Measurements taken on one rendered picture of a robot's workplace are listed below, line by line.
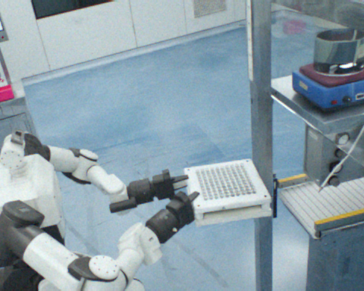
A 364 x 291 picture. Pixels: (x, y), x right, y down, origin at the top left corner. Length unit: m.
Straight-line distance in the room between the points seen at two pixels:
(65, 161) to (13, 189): 0.40
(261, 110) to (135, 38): 5.17
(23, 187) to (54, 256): 0.28
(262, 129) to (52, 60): 5.08
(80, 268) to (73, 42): 5.54
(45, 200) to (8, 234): 0.18
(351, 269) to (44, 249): 1.26
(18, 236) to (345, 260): 1.24
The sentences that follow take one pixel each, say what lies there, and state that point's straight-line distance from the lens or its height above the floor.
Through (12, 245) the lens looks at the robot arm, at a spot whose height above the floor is 1.21.
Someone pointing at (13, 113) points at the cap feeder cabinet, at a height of 0.64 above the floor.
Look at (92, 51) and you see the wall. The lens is 6.47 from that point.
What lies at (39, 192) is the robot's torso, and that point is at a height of 1.23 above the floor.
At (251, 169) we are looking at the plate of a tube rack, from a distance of 1.50.
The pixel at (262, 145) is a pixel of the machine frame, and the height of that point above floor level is 1.04.
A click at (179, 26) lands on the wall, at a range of 6.83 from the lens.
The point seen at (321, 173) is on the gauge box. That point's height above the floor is 1.10.
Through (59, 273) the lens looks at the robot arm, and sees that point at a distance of 1.04.
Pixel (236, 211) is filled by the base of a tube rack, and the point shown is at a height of 0.99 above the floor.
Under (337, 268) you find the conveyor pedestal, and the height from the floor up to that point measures 0.57.
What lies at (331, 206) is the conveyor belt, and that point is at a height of 0.83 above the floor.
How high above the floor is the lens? 1.86
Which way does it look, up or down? 31 degrees down
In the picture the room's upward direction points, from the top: 12 degrees counter-clockwise
